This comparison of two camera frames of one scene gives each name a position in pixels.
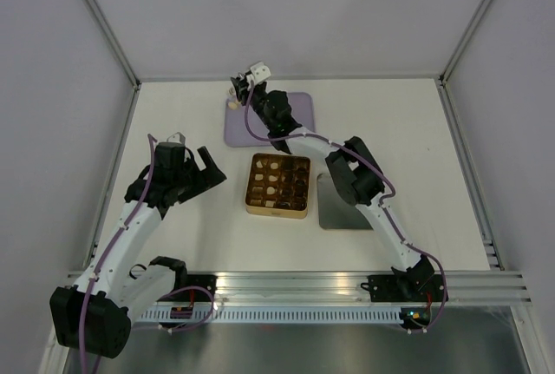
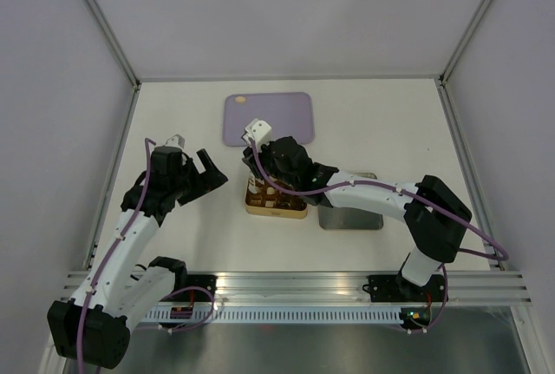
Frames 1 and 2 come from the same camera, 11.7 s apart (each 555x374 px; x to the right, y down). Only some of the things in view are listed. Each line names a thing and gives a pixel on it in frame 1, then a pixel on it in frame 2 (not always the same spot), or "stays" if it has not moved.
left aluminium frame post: (102, 21) stays
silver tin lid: (335, 213) stays
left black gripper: (206, 179) stays
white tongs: (232, 91) to (253, 183)
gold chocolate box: (278, 186) stays
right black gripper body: (257, 97) to (270, 168)
